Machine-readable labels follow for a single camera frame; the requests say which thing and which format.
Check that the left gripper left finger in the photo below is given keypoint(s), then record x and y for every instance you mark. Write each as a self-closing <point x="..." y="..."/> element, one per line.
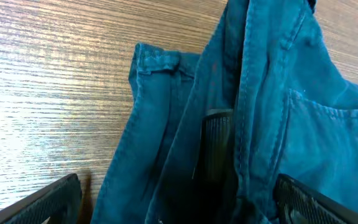
<point x="58" y="202"/>

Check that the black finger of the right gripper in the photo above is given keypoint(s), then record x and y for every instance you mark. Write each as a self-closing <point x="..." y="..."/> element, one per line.
<point x="215" y="132"/>

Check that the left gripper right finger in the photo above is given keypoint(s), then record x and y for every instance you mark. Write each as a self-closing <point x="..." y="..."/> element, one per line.
<point x="299" y="204"/>

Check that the navy blue shorts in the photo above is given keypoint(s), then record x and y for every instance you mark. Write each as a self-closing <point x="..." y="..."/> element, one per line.
<point x="293" y="113"/>

